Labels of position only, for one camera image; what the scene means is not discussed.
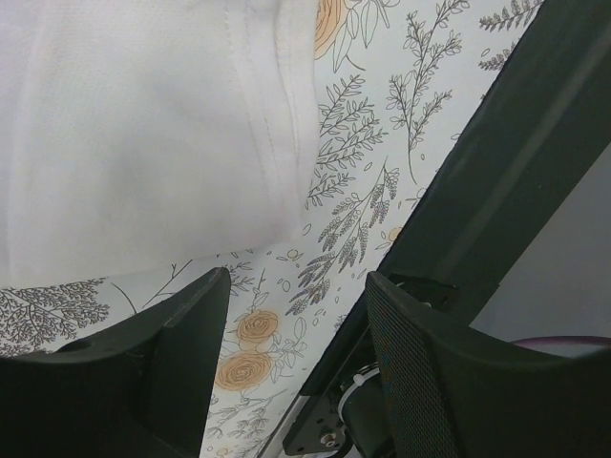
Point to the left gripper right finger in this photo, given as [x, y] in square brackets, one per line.
[452, 391]

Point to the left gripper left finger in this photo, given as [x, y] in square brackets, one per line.
[140, 388]

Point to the white t shirt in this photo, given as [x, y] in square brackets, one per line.
[137, 133]

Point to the floral patterned table mat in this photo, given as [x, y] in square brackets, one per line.
[397, 82]

